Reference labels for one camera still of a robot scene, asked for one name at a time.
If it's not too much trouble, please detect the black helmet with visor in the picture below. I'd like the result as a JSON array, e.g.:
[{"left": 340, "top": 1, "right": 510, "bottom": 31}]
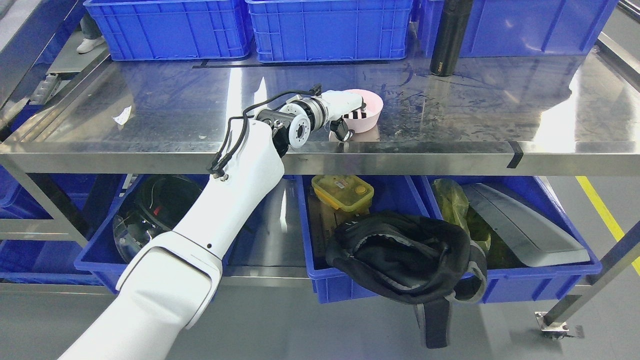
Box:
[{"left": 112, "top": 174, "right": 203, "bottom": 264}]

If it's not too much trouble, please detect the blue crate top middle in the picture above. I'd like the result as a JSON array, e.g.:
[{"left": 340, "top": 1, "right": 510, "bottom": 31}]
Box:
[{"left": 246, "top": 0, "right": 414, "bottom": 63}]

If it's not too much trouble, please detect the white paper scrap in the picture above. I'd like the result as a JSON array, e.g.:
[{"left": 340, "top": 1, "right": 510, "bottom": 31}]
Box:
[{"left": 112, "top": 105, "right": 133, "bottom": 126}]

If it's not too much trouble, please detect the blue bin lower left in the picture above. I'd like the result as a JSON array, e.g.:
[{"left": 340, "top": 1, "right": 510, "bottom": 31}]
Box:
[{"left": 74, "top": 174, "right": 209, "bottom": 294}]

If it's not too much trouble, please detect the black backpack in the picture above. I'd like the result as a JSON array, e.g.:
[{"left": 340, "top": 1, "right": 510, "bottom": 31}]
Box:
[{"left": 325, "top": 210, "right": 488, "bottom": 349}]

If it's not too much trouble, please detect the pink plastic bowl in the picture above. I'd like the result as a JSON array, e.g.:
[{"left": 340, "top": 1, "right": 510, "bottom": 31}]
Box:
[{"left": 322, "top": 89, "right": 384, "bottom": 133}]

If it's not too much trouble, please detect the blue bin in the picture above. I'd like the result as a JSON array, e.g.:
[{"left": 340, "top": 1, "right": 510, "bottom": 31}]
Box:
[
  {"left": 412, "top": 175, "right": 602, "bottom": 303},
  {"left": 74, "top": 174, "right": 209, "bottom": 294},
  {"left": 293, "top": 175, "right": 431, "bottom": 305}
]

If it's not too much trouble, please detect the white sneaker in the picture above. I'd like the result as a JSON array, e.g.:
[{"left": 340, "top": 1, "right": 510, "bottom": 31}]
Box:
[{"left": 76, "top": 36, "right": 105, "bottom": 55}]

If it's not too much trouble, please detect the yellow-green plastic bag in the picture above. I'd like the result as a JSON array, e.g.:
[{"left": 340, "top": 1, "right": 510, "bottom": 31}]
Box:
[{"left": 431, "top": 178, "right": 492, "bottom": 255}]

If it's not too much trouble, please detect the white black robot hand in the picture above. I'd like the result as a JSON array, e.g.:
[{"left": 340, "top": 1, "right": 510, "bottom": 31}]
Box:
[{"left": 311, "top": 90, "right": 369, "bottom": 142}]

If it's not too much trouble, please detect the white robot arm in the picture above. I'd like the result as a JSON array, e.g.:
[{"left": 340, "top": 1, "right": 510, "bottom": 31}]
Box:
[{"left": 60, "top": 96, "right": 330, "bottom": 360}]

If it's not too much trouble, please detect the grey plastic panel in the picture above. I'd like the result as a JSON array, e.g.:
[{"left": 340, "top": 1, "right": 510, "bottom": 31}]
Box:
[{"left": 462, "top": 183, "right": 590, "bottom": 267}]

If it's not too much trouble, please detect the blue bin lower middle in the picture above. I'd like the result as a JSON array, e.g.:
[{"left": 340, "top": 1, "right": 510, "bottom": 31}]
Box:
[{"left": 293, "top": 175, "right": 431, "bottom": 305}]

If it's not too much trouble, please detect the steel shelf rack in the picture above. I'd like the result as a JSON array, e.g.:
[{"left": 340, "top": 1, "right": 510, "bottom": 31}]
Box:
[{"left": 0, "top": 30, "right": 640, "bottom": 341}]

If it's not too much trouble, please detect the blue crate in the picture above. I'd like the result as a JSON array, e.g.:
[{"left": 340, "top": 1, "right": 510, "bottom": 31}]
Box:
[
  {"left": 83, "top": 0, "right": 253, "bottom": 61},
  {"left": 246, "top": 0, "right": 414, "bottom": 63},
  {"left": 418, "top": 0, "right": 620, "bottom": 59}
]

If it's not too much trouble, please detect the yellow lidded food container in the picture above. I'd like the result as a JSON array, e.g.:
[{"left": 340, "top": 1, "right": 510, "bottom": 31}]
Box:
[{"left": 311, "top": 175, "right": 375, "bottom": 215}]

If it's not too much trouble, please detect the blue crate top right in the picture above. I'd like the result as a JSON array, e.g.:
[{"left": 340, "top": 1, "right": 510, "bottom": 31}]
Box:
[{"left": 418, "top": 0, "right": 620, "bottom": 59}]

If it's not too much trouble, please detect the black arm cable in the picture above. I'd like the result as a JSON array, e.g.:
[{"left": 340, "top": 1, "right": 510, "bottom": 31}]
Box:
[{"left": 207, "top": 85, "right": 322, "bottom": 179}]

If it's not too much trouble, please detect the blue bin lower right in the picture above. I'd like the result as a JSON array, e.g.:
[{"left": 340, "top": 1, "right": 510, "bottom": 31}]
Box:
[{"left": 412, "top": 175, "right": 602, "bottom": 303}]

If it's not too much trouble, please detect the blue crate top left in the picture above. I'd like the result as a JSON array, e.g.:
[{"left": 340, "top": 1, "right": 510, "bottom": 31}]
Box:
[{"left": 83, "top": 0, "right": 253, "bottom": 61}]

